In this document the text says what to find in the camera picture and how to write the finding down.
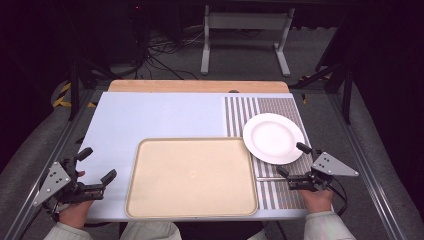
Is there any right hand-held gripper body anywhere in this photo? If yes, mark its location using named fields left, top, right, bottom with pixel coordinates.
left=285, top=151, right=360, bottom=193

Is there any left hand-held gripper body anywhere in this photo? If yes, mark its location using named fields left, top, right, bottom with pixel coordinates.
left=33, top=156, right=107, bottom=214

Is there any white round plate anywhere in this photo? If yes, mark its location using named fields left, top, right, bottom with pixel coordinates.
left=242, top=112, right=306, bottom=166

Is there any person's right hand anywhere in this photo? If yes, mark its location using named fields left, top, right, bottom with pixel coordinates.
left=297, top=187, right=335, bottom=215

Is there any person's left hand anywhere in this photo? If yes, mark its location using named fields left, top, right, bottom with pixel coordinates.
left=58, top=199, right=95, bottom=231

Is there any grey striped placemat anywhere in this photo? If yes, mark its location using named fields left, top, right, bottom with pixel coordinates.
left=223, top=96, right=315, bottom=211

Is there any black metal stand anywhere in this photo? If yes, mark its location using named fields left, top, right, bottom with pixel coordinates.
left=67, top=59, right=113, bottom=122
left=289, top=61, right=355, bottom=125

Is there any yellow black floor tape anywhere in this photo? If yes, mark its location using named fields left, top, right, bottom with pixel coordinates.
left=51, top=81, right=98, bottom=110

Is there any person's left leg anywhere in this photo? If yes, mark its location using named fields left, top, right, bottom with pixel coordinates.
left=119, top=220, right=183, bottom=240

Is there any person's leg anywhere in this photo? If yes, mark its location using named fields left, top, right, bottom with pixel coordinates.
left=119, top=220, right=183, bottom=240
left=246, top=229, right=268, bottom=240

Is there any person's right leg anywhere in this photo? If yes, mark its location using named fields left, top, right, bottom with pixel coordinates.
left=246, top=229, right=268, bottom=240

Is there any pale blue table mat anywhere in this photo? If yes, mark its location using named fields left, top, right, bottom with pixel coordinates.
left=84, top=91, right=315, bottom=223

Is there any beige rectangular tray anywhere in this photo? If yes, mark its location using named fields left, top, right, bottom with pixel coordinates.
left=124, top=136, right=260, bottom=220

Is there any white metal stand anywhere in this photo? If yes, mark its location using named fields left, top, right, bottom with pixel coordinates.
left=199, top=4, right=297, bottom=78

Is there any aluminium frame rail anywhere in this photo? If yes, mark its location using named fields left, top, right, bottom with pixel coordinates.
left=327, top=93, right=408, bottom=240
left=2, top=87, right=98, bottom=240

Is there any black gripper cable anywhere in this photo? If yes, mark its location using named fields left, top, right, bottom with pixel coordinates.
left=328, top=178, right=350, bottom=218

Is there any bundle of black floor cables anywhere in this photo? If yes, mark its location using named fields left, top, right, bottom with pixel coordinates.
left=133, top=28, right=205, bottom=81

